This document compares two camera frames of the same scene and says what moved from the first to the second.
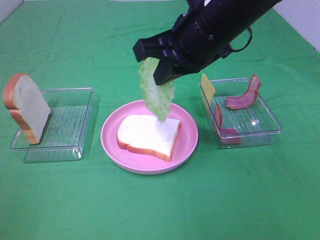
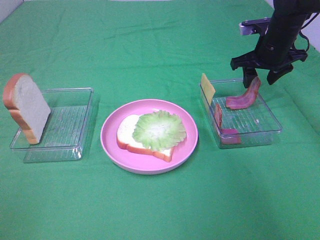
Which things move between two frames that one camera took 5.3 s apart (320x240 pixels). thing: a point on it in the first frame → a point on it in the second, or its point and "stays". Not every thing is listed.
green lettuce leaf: [159, 97] → [159, 130]
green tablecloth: [265, 192] stays
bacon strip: [245, 101] stays
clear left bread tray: [68, 129] stays
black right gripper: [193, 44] → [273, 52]
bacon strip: [228, 136] stays
